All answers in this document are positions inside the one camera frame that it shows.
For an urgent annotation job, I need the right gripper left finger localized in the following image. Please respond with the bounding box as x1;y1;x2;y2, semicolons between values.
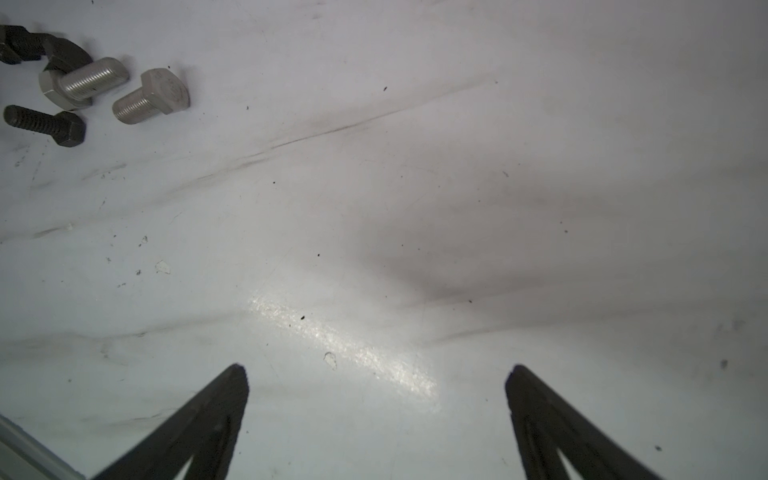
96;364;249;479

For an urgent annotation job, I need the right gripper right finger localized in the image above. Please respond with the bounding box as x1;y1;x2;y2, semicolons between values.
505;364;659;479

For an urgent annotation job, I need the black socket screw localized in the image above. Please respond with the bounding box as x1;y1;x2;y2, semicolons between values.
3;105;86;148

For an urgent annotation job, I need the short silver hex bolt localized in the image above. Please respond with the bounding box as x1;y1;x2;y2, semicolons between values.
112;68;191;125

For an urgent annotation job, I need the long silver hex bolt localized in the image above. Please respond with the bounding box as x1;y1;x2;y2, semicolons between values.
38;57;130;111

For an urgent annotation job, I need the black hex bolt rear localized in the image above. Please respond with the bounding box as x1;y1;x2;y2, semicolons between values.
1;25;93;74

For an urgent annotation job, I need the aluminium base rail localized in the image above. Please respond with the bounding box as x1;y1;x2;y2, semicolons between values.
1;416;86;480

